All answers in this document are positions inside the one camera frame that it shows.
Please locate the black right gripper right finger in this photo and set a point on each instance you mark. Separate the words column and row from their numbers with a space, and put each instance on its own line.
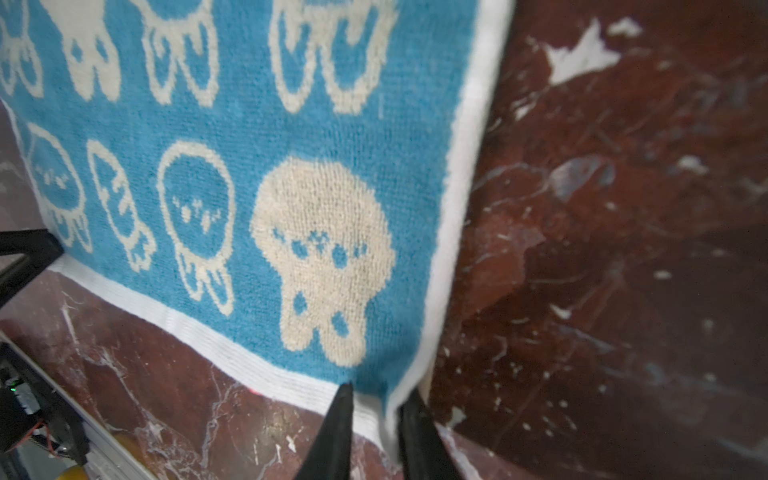
column 422, row 451

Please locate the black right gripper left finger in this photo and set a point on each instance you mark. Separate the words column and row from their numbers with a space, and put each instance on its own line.
column 329, row 455

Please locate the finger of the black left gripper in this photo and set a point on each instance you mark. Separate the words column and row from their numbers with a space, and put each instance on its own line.
column 36, row 249

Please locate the blue bunny towel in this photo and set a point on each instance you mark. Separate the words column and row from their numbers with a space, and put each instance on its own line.
column 280, row 185

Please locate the aluminium frame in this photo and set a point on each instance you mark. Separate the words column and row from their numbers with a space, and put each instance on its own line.
column 107, row 459

